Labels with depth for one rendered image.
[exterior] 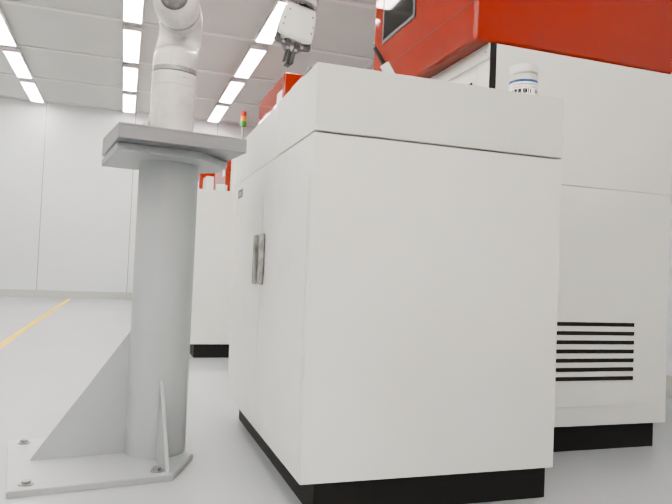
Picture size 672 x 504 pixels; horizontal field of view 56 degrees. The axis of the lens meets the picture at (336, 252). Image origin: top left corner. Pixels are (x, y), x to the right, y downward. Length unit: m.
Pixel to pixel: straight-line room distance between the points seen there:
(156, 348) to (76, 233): 8.06
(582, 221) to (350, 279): 0.97
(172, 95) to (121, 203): 8.00
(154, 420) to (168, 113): 0.81
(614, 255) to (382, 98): 1.05
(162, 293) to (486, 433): 0.89
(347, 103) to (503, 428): 0.82
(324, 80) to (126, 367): 0.94
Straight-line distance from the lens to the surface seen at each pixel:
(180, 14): 1.83
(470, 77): 2.08
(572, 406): 2.12
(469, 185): 1.49
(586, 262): 2.11
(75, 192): 9.80
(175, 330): 1.75
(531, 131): 1.60
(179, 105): 1.81
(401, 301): 1.40
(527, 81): 1.69
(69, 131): 9.94
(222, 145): 1.65
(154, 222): 1.74
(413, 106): 1.45
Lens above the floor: 0.52
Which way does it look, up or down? 2 degrees up
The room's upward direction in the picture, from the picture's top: 2 degrees clockwise
